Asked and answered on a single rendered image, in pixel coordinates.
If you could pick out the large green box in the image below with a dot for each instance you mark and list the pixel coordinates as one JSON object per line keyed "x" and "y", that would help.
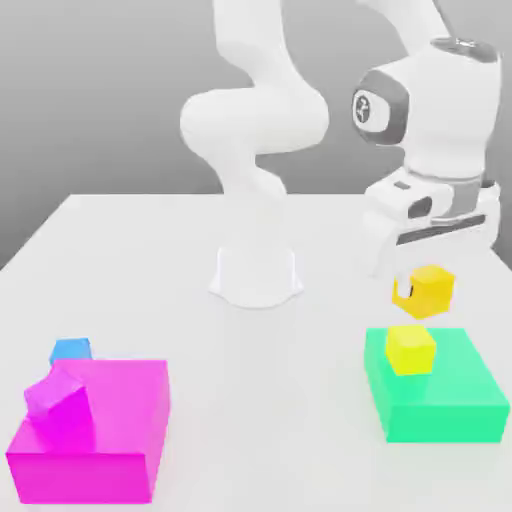
{"x": 452, "y": 400}

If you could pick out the small purple cube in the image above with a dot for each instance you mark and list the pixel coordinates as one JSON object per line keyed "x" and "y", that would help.
{"x": 50, "y": 394}

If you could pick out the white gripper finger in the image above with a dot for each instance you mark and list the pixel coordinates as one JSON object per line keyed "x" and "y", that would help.
{"x": 384, "y": 256}

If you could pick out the small blue cube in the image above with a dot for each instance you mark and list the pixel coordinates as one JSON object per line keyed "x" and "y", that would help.
{"x": 71, "y": 350}

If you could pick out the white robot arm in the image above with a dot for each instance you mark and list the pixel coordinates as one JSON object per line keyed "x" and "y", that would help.
{"x": 256, "y": 120}

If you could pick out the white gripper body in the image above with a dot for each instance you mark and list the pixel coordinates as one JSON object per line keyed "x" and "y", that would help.
{"x": 448, "y": 240}

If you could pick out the small yellow cube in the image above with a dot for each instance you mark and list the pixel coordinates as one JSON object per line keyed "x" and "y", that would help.
{"x": 410, "y": 352}

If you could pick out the large magenta box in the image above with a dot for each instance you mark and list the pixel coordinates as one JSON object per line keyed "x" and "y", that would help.
{"x": 120, "y": 420}

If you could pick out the small orange cube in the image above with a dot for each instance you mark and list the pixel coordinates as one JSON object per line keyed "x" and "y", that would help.
{"x": 432, "y": 294}

